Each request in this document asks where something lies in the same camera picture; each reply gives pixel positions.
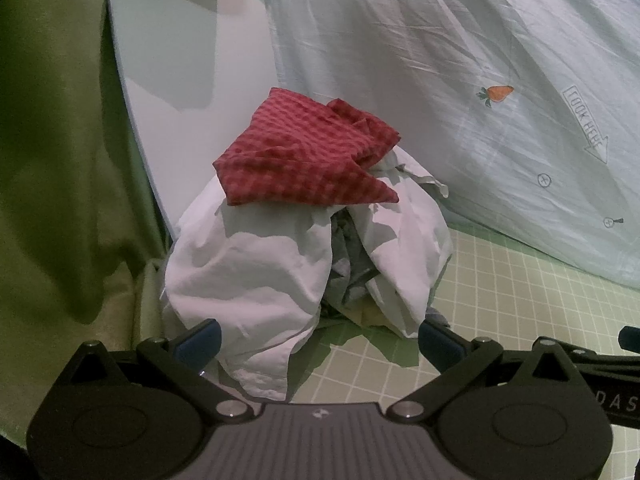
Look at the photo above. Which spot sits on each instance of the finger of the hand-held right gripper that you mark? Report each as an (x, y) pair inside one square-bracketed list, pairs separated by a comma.
[(630, 337)]

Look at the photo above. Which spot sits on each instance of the red checked cloth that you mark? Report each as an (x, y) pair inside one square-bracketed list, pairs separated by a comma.
[(300, 160)]

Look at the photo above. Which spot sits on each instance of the light blue carrot-print blanket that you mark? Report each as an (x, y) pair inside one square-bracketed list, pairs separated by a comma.
[(450, 35)]

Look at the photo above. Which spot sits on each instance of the grey patterned garment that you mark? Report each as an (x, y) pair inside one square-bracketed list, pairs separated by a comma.
[(350, 270)]

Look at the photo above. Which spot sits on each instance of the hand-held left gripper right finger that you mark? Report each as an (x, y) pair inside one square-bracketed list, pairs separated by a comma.
[(440, 346)]

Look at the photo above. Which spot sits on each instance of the white garment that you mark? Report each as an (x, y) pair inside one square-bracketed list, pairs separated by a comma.
[(240, 280)]

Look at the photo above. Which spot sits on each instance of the green cloth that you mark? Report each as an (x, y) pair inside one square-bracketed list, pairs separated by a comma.
[(50, 135)]

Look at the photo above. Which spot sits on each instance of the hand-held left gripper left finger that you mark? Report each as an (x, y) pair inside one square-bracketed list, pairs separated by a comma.
[(200, 344)]

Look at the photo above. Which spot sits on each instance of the light blue rounded panel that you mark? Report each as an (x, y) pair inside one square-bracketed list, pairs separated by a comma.
[(165, 60)]

